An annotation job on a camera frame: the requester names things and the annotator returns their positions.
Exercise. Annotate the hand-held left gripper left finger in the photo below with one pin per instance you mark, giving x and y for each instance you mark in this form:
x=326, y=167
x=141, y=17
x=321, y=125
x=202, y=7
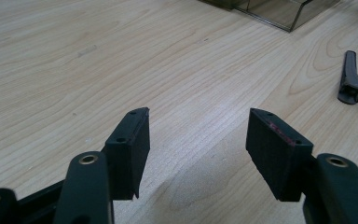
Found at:
x=127, y=155

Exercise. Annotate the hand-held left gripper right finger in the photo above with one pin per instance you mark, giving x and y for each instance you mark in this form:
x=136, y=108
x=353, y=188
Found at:
x=276, y=158

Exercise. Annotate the dark grey hair clip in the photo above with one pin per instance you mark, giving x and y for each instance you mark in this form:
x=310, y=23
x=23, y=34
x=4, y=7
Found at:
x=350, y=78

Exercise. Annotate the clear smoky plastic box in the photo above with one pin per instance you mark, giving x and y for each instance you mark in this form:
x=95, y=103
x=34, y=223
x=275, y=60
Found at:
x=273, y=11

